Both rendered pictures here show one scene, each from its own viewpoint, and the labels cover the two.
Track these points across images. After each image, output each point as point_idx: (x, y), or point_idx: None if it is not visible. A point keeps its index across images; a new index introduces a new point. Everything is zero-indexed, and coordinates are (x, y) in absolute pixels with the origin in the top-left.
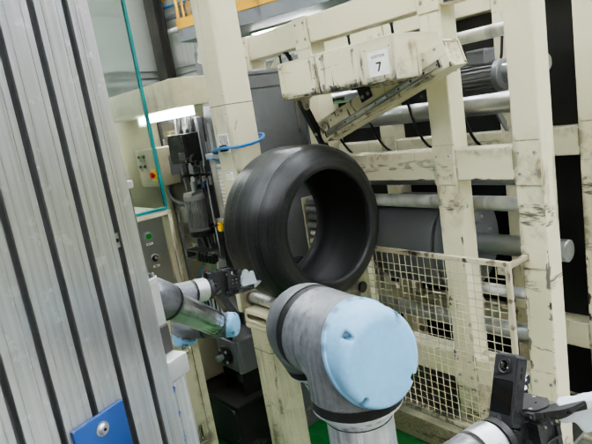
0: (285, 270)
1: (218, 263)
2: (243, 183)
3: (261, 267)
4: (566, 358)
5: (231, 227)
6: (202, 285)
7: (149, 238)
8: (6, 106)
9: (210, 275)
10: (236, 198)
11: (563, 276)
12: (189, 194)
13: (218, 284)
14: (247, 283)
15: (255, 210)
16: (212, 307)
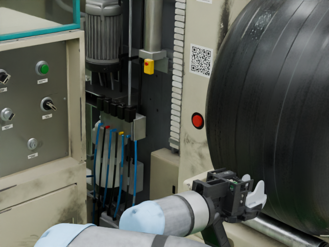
0: (323, 191)
1: (134, 122)
2: (267, 25)
3: (282, 179)
4: None
5: (232, 98)
6: (198, 209)
7: (44, 72)
8: None
9: (209, 189)
10: (251, 50)
11: None
12: (99, 3)
13: (215, 203)
14: (253, 202)
15: (298, 82)
16: (107, 179)
